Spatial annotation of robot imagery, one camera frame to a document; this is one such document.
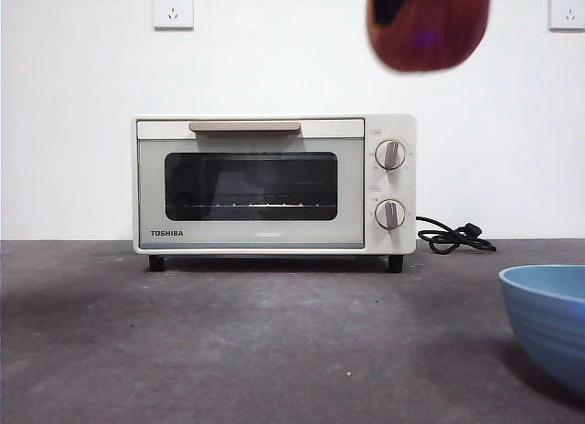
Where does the red apple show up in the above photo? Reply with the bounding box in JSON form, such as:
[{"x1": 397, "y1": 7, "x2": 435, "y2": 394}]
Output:
[{"x1": 365, "y1": 0, "x2": 486, "y2": 76}]

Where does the oven door with beige handle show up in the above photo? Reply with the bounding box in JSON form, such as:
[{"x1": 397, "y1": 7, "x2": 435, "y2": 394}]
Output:
[{"x1": 135, "y1": 118, "x2": 366, "y2": 251}]

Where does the blue ribbed bowl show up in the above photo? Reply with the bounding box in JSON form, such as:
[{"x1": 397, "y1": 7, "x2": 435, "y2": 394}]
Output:
[{"x1": 497, "y1": 264, "x2": 585, "y2": 398}]

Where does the beige oven knob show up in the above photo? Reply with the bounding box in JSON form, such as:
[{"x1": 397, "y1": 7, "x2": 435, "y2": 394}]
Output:
[
  {"x1": 374, "y1": 197, "x2": 408, "y2": 230},
  {"x1": 374, "y1": 139, "x2": 410, "y2": 172}
]

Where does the cream white toaster oven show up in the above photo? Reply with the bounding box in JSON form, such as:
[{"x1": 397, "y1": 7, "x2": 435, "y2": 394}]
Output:
[{"x1": 131, "y1": 112, "x2": 418, "y2": 274}]

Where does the white wall socket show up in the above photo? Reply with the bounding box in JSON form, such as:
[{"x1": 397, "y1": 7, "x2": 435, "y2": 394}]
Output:
[
  {"x1": 548, "y1": 0, "x2": 585, "y2": 33},
  {"x1": 153, "y1": 0, "x2": 195, "y2": 32}
]

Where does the metal oven wire rack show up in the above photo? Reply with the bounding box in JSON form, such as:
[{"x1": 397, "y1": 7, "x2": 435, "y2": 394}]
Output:
[{"x1": 175, "y1": 201, "x2": 322, "y2": 212}]

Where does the black oven power cable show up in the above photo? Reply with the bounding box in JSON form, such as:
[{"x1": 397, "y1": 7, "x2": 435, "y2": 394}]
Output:
[{"x1": 414, "y1": 215, "x2": 498, "y2": 256}]

